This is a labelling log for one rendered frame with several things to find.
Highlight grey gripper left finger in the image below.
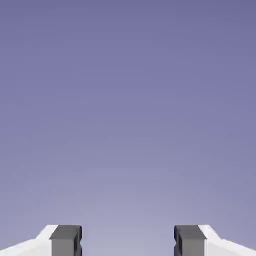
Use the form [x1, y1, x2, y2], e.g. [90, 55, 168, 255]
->
[0, 224, 83, 256]

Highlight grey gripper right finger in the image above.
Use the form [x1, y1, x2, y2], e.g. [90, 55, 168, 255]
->
[173, 224, 256, 256]

